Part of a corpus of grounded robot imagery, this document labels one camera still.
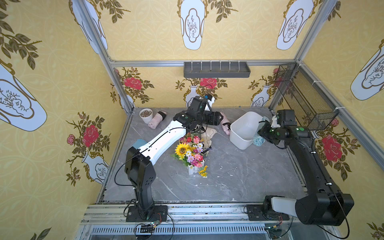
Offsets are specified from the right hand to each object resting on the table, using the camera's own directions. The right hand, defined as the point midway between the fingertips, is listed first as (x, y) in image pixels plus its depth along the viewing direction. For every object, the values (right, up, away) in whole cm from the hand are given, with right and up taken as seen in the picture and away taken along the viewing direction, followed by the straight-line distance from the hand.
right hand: (263, 131), depth 79 cm
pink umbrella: (-15, +1, +24) cm, 28 cm away
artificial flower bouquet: (-39, -9, -5) cm, 41 cm away
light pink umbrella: (-64, +7, +30) cm, 71 cm away
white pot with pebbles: (-71, +10, +28) cm, 77 cm away
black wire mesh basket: (+22, +13, -4) cm, 26 cm away
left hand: (-27, +9, +1) cm, 28 cm away
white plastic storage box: (-3, 0, +21) cm, 21 cm away
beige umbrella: (-29, -3, +18) cm, 34 cm away
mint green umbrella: (-5, -4, -5) cm, 8 cm away
